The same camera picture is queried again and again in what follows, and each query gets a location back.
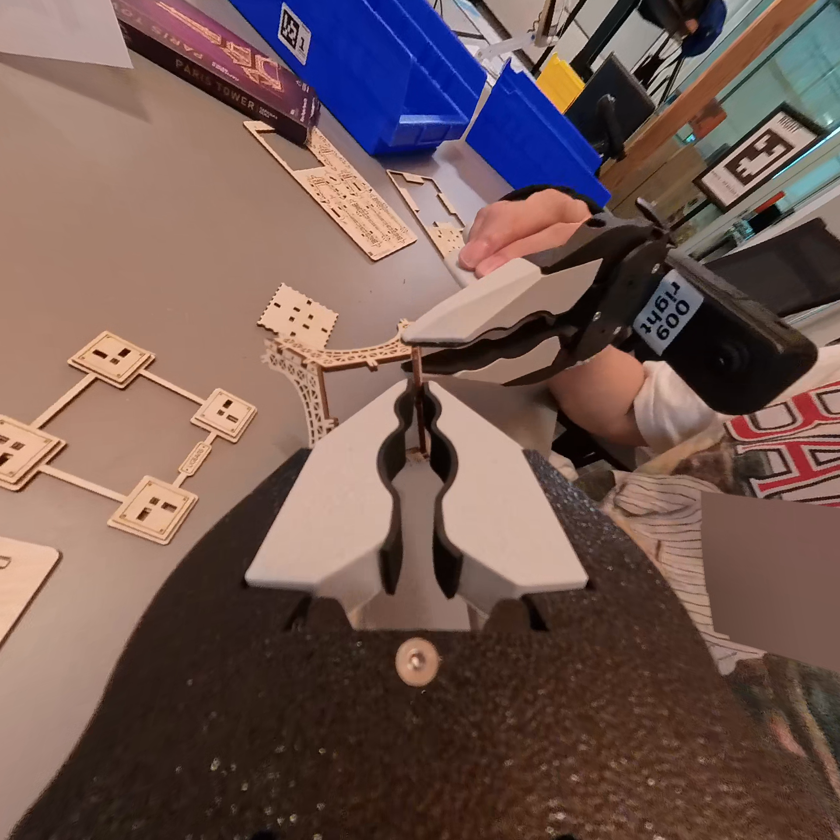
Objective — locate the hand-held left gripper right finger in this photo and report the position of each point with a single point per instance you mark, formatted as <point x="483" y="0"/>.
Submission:
<point x="512" y="525"/>

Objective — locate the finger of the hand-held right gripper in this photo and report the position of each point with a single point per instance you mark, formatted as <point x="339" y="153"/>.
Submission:
<point x="518" y="371"/>
<point x="485" y="302"/>

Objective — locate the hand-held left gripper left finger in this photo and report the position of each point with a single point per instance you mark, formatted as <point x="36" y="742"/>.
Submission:
<point x="321" y="518"/>

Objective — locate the wooden lattice tower arch assembly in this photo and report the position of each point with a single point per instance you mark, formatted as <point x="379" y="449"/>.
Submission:
<point x="308" y="358"/>

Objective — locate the person's right forearm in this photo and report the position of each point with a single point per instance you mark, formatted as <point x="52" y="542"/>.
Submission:
<point x="590" y="407"/>

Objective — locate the grey desk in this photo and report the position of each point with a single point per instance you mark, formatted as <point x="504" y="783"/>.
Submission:
<point x="164" y="216"/>

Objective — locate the person's right hand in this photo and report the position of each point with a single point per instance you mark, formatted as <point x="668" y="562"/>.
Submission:
<point x="518" y="229"/>

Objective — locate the cut-out wooden puzzle sheet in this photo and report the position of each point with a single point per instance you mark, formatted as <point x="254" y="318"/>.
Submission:
<point x="453" y="239"/>

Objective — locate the person's printed white t-shirt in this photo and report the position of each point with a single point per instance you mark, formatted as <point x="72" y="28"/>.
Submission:
<point x="669" y="407"/>

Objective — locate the black office chair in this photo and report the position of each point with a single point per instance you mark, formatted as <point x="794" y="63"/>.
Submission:
<point x="610" y="98"/>
<point x="787" y="269"/>

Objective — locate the long wooden puzzle sheet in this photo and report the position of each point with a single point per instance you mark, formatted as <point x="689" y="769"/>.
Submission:
<point x="367" y="223"/>

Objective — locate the framed black-and-white marker sign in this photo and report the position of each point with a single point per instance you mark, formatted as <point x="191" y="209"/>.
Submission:
<point x="761" y="157"/>

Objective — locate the wooden toothed square plate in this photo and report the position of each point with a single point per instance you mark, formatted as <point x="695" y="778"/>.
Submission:
<point x="275" y="321"/>

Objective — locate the yellow plastic bin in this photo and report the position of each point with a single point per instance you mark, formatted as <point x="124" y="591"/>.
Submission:
<point x="561" y="82"/>

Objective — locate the blue plastic bin with tag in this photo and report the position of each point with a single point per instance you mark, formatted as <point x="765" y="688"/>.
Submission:
<point x="367" y="79"/>

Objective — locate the pale wooden board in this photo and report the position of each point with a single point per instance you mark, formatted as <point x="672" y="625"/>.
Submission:
<point x="23" y="584"/>

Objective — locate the wooden pillar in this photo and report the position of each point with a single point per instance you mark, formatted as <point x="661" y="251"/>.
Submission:
<point x="754" y="46"/>

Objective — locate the dark purple puzzle box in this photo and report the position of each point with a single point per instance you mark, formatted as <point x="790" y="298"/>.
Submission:
<point x="216" y="85"/>

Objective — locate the white paper sheet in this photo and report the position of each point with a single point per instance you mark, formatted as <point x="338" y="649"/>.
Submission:
<point x="52" y="26"/>

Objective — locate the wooden four-square base frame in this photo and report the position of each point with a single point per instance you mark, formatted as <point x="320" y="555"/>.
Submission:
<point x="203" y="417"/>

